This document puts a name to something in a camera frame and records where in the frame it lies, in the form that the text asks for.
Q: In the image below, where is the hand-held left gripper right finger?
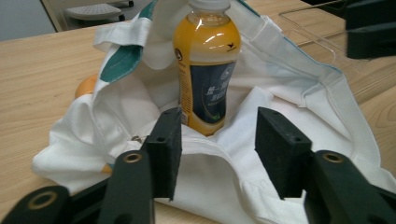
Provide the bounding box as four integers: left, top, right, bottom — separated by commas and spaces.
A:
254, 106, 396, 224

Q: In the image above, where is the grey footrest platform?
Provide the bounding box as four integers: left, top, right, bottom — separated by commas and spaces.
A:
64, 0, 135, 22

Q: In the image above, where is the orange juice bottle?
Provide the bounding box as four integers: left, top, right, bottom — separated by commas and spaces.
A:
172, 0, 243, 137

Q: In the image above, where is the clear plastic tray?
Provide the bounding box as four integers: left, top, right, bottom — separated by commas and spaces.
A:
277, 0, 396, 105

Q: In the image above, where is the white teal orange cloth bag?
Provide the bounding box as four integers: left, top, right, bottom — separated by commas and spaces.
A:
31, 0, 396, 224

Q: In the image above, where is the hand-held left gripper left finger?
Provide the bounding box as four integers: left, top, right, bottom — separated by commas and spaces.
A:
99, 106, 183, 224

